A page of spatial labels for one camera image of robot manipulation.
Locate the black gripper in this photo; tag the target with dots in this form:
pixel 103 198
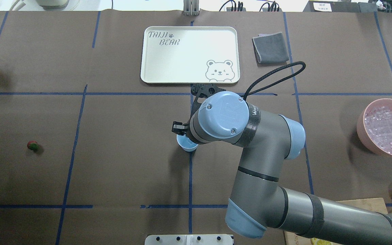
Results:
pixel 179 127

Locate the light blue plastic cup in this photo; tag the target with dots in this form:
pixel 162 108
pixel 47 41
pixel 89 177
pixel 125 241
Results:
pixel 186 144

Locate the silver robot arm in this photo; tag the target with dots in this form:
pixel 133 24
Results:
pixel 272 172

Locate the pile of clear ice cubes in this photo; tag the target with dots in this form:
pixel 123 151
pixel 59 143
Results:
pixel 378 125

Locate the pink ice bowl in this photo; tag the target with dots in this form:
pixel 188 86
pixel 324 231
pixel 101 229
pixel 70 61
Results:
pixel 363 135

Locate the cream bear tray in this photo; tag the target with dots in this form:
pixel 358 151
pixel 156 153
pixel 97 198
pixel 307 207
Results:
pixel 190 54

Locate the grey folded cloth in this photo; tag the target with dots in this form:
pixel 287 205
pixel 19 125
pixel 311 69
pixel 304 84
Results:
pixel 270 48

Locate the red strawberry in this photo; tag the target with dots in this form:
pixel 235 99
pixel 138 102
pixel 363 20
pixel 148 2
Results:
pixel 33 145

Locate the lemon slices row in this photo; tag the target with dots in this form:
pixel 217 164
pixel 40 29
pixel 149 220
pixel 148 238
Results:
pixel 316 241

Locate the wooden cutting board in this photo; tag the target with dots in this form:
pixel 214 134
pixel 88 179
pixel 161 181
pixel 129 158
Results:
pixel 371 204

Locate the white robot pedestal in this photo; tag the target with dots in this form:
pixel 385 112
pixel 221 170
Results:
pixel 190 239

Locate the aluminium frame post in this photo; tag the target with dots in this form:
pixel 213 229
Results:
pixel 191 7

